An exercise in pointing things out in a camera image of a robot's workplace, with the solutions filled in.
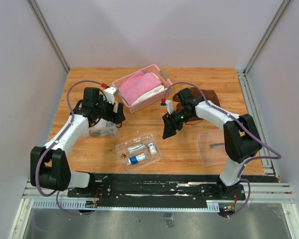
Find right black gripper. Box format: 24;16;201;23
162;109;193;139

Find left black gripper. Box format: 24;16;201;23
95;95;126;124

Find clear plastic medicine box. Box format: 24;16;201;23
81;119;119;138

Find small bandage roll packet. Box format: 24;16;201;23
148;142;157;155

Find white swab packets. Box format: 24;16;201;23
127;144;145;154

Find clear divided tray insert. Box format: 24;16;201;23
115;133;162;173

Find clear box lid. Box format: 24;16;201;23
197;129;228;166

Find white blue pill bottle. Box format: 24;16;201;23
127;153;146;165

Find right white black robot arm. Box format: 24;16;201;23
160;88;262;199

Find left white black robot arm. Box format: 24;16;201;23
30;86;125;197

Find brown glass bottle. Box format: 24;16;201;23
90;131;101;137

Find pink folded cloth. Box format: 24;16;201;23
119;71;162;106

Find pink plastic basket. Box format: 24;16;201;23
113;64;171;113

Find white folded cloth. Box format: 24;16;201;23
132;85;164;106

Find brown towel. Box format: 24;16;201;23
172;87;220;125

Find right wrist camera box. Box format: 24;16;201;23
160;99;174;115

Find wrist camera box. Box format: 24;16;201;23
160;99;174;115
104;86;119;104

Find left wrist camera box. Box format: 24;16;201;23
104;86;119;104

